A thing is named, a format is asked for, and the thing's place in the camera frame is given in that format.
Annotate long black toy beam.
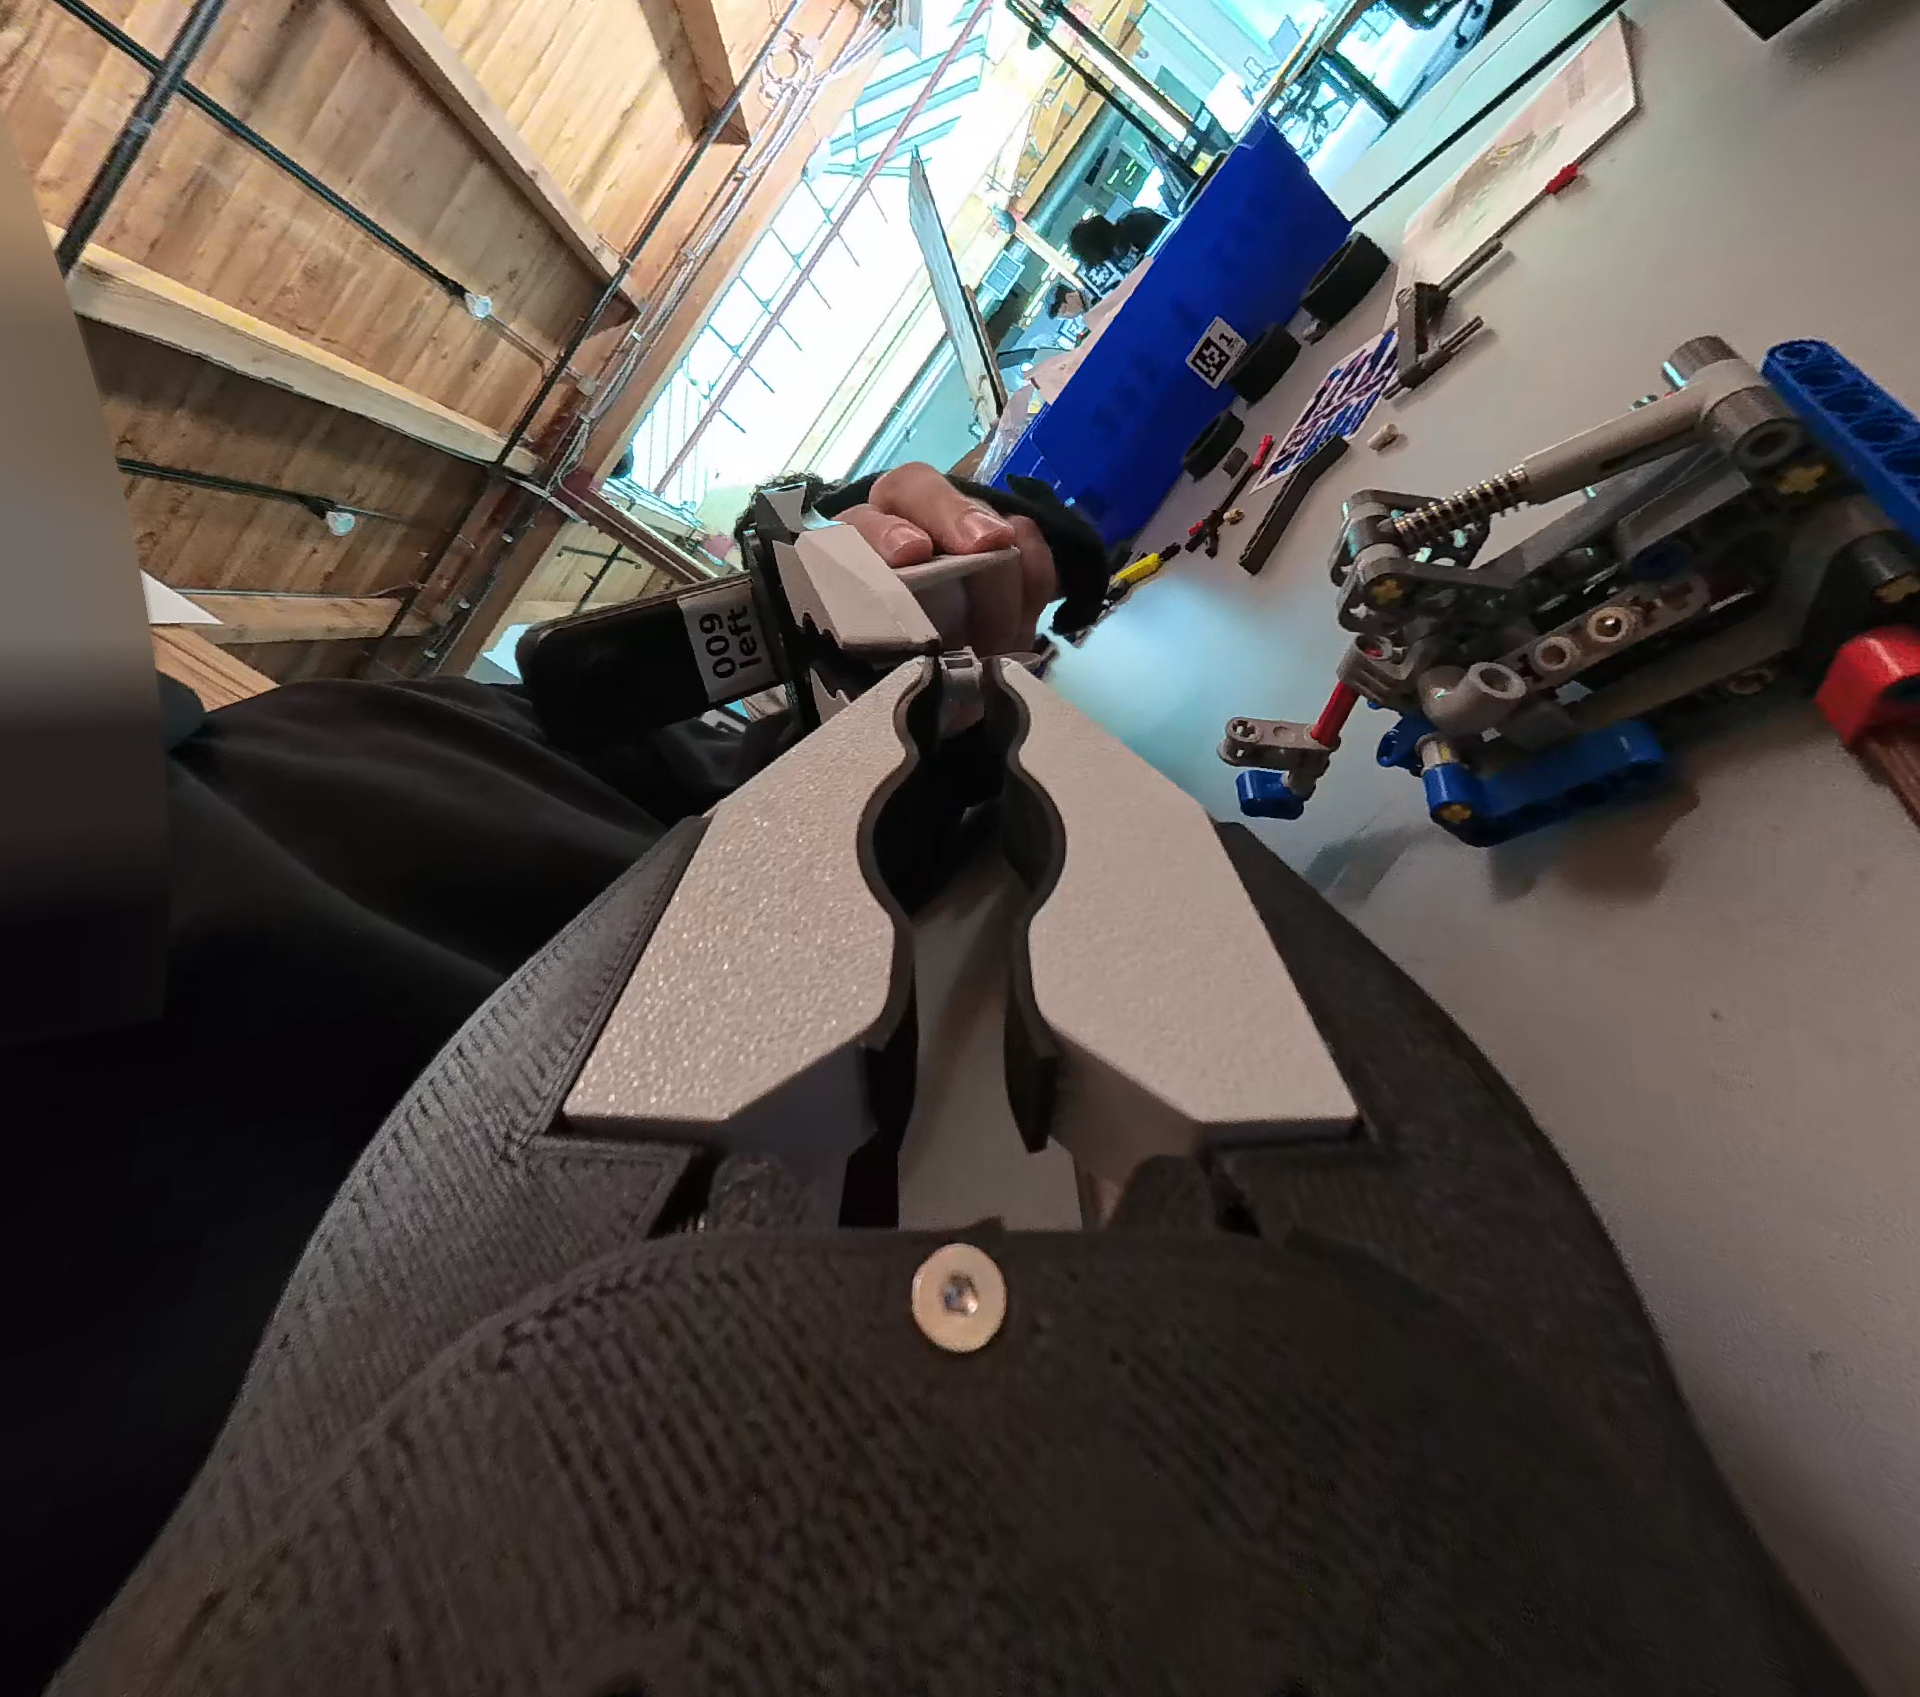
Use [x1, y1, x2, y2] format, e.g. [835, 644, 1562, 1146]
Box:
[1238, 435, 1351, 572]

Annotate person's left hand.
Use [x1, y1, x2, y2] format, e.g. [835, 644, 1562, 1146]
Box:
[827, 458, 1061, 667]

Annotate blue sticker sheet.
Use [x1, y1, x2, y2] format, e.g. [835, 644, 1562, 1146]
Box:
[1272, 327, 1408, 478]

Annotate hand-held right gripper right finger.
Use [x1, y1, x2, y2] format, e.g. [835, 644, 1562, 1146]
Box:
[1001, 658, 1362, 1152]

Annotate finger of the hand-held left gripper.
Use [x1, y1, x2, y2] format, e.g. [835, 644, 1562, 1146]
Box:
[792, 525, 1025, 660]

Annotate instruction booklet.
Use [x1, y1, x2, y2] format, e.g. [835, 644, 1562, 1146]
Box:
[1397, 13, 1639, 276]

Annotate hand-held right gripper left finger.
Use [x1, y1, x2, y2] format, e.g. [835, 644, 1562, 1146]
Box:
[560, 658, 920, 1133]

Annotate grey and blue toy brick model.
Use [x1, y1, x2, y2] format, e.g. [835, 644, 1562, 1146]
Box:
[1214, 336, 1920, 847]

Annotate blue storage box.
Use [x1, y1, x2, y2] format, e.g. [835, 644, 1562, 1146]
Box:
[1032, 117, 1356, 547]

